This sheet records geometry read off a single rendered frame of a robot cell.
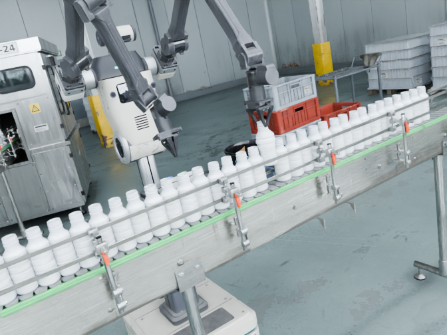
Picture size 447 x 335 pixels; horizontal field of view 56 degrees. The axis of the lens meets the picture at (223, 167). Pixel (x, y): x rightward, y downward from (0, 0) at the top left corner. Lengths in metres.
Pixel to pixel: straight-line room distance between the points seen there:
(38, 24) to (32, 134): 8.81
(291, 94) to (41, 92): 2.62
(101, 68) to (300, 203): 1.03
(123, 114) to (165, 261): 0.77
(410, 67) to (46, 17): 9.81
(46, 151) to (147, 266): 3.74
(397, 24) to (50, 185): 10.67
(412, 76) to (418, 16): 4.62
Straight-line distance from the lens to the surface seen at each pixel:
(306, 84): 4.11
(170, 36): 1.89
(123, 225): 1.30
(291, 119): 3.96
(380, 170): 1.96
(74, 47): 1.68
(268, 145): 1.52
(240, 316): 2.20
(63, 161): 4.98
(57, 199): 5.09
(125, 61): 1.52
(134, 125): 1.90
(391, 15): 13.41
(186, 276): 1.42
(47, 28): 13.60
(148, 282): 1.37
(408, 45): 8.46
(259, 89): 1.49
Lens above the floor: 1.53
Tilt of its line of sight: 16 degrees down
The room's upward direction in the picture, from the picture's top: 12 degrees counter-clockwise
